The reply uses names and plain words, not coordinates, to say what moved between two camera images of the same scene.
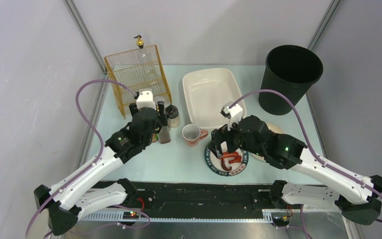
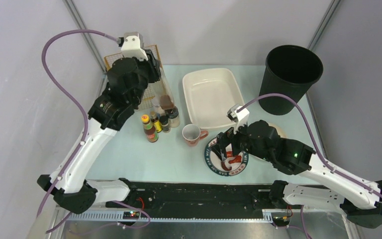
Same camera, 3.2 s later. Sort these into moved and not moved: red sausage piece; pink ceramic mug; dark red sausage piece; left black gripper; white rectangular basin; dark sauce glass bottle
Moved: dark sauce glass bottle; left black gripper
Not moved: pink ceramic mug; red sausage piece; white rectangular basin; dark red sausage piece
